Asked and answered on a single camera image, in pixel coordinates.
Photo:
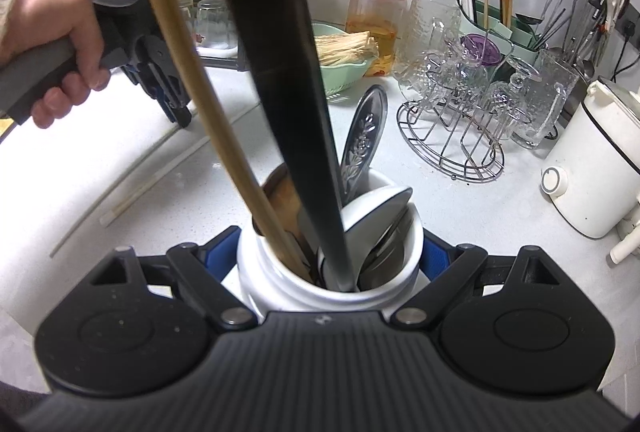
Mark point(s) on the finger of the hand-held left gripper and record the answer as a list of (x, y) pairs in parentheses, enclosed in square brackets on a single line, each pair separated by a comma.
[(170, 102)]

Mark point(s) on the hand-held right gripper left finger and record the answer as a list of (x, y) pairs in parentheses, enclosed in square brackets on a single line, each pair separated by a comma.
[(220, 252)]

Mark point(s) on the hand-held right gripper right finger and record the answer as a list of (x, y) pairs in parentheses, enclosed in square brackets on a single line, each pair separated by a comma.
[(435, 257)]

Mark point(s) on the wooden chopstick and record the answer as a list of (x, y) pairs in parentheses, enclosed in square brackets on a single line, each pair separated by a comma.
[(200, 87)]

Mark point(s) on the brown wooden spoon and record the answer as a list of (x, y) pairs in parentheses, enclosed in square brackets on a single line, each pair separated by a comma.
[(280, 202)]

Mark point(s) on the white ceramic jar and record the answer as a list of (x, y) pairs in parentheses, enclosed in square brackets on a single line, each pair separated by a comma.
[(300, 299)]

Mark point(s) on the speckled beige chopstick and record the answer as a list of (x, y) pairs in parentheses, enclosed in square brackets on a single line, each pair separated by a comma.
[(120, 211)]

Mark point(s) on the embossed silver spoon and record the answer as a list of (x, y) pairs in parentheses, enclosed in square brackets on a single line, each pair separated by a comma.
[(362, 132)]

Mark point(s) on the white chopstick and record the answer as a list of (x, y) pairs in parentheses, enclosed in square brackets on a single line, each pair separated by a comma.
[(65, 247)]

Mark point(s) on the person's left forearm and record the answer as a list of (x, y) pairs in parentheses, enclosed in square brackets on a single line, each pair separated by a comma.
[(10, 12)]

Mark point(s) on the person's left hand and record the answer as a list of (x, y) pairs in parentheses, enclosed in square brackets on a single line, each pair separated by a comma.
[(50, 17)]

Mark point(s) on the small clear glass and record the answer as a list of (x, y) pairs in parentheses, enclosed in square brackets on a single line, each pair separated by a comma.
[(184, 7)]

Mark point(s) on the small glass with red print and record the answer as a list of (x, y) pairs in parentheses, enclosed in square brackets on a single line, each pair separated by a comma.
[(215, 22)]

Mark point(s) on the group of inverted clear goblets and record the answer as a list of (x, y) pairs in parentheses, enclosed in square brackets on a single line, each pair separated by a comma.
[(505, 102)]

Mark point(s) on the green plastic basket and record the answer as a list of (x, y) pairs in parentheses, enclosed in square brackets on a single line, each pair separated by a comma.
[(340, 74)]

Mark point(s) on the white electric pot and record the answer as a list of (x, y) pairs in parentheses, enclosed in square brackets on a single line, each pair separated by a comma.
[(595, 172)]

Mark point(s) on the pale dried strands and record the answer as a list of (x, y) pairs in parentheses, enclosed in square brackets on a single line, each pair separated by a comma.
[(345, 49)]

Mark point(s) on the tall textured glass mug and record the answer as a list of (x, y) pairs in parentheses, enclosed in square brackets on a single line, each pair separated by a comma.
[(550, 97)]

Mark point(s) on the purple plastic cup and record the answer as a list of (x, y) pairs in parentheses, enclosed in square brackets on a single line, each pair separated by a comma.
[(480, 49)]

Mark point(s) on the red-lidded plastic jar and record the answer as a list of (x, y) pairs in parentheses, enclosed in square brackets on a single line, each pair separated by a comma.
[(375, 22)]

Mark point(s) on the textured glass pitcher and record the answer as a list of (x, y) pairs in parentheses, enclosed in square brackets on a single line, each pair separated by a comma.
[(425, 37)]

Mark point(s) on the green utensil caddy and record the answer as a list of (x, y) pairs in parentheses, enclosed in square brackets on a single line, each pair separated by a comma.
[(520, 39)]

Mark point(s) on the dark wall outlet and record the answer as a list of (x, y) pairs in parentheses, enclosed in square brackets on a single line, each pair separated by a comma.
[(631, 22)]

